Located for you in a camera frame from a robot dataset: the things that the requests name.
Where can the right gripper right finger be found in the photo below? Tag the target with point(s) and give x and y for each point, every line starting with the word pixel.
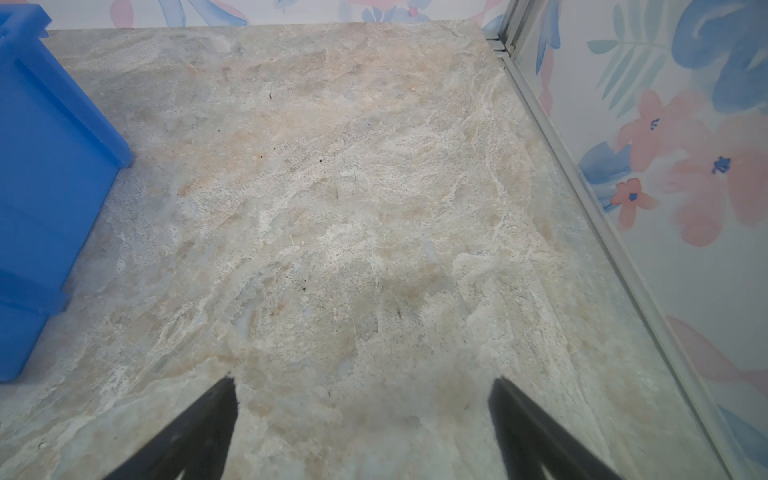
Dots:
pixel 535 446

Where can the blue plastic storage bin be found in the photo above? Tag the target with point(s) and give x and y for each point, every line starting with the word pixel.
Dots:
pixel 59 159

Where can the right aluminium corner post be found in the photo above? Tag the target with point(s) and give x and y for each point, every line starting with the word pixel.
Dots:
pixel 657 113

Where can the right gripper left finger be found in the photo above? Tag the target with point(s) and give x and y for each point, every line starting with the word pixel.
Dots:
pixel 194 445

